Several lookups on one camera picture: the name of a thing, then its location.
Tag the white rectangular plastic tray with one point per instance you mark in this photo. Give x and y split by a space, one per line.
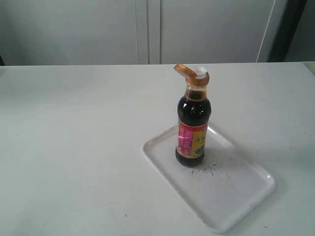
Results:
221 190

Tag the dark soy sauce bottle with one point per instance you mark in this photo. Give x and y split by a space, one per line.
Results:
194 110

